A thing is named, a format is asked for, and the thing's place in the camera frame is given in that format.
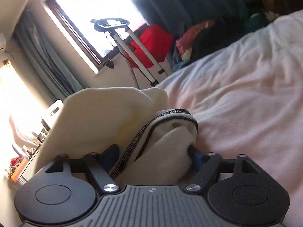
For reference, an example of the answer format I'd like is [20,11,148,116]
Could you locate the pink bed sheet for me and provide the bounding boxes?
[116,11,303,227]

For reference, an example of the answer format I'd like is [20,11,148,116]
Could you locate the orange box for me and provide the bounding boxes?
[9,158,29,182]

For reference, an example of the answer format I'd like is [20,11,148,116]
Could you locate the cluttered desk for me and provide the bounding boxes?
[5,99,65,190]

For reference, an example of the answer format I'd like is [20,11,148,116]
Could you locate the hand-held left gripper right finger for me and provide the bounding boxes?
[183,146,258,192]

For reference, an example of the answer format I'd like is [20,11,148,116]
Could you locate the pile of colourful clothes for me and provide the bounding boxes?
[171,19,228,72]

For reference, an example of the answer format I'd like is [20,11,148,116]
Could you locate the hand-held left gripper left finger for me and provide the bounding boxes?
[45,144,119,193]

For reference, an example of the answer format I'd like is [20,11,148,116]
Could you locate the red bag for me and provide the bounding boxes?
[125,24,174,68]

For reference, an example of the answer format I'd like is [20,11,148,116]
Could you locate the dark teal curtain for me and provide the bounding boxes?
[121,0,261,32]

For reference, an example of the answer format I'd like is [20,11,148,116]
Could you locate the cream garment with black trim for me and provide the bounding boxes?
[34,87,199,185]

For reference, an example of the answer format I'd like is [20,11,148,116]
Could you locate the window with dark frame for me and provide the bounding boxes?
[42,0,152,74]

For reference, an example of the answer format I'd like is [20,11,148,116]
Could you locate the blue grey curtain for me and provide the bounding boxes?
[12,9,83,102]

